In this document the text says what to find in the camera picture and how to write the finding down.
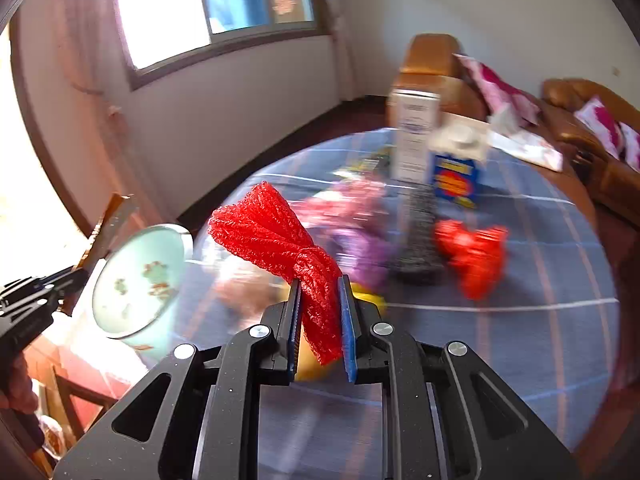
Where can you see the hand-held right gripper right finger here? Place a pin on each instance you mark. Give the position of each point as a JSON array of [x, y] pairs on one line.
[[347, 325]]

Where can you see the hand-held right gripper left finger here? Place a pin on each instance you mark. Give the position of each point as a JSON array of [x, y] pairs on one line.
[[295, 320]]

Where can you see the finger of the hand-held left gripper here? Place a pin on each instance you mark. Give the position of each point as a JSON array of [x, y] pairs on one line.
[[67, 282]]

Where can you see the light green cartoon bucket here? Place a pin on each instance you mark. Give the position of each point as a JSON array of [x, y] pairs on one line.
[[135, 280]]

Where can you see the purple plastic wrapper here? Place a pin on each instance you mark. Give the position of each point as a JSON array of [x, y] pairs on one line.
[[350, 240]]

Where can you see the red foam fruit net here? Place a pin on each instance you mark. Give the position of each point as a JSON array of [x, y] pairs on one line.
[[260, 230]]

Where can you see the person's left hand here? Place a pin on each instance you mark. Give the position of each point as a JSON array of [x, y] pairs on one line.
[[20, 385]]

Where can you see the yellow wrapper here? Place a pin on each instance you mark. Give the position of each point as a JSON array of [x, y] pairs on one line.
[[370, 302]]

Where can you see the wooden chair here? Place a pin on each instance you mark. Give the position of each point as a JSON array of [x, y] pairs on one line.
[[107, 225]]

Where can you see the black foam net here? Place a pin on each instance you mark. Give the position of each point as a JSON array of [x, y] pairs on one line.
[[417, 240]]

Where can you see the red plastic bag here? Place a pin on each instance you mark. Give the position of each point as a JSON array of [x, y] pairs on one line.
[[472, 255]]

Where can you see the dark green snack packet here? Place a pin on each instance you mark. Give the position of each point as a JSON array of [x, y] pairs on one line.
[[367, 162]]

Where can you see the blue white drink carton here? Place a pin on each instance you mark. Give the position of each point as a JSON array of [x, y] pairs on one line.
[[457, 175]]

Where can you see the blue plaid tablecloth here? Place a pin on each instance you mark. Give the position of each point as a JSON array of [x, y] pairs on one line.
[[540, 270]]

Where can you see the tall white milk carton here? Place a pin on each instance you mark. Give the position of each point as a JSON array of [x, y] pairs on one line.
[[414, 135]]

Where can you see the long pink curtain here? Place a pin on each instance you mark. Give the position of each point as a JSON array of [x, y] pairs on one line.
[[95, 35]]

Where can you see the pink white pillow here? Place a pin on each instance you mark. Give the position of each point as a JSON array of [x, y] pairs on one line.
[[631, 145], [495, 87], [600, 125]]

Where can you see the short pink curtain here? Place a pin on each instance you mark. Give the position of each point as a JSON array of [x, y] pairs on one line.
[[340, 35]]

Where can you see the window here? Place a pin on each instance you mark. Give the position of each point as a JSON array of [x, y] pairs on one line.
[[165, 10]]

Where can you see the brown leather sofa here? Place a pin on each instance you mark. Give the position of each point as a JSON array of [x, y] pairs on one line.
[[575, 120]]

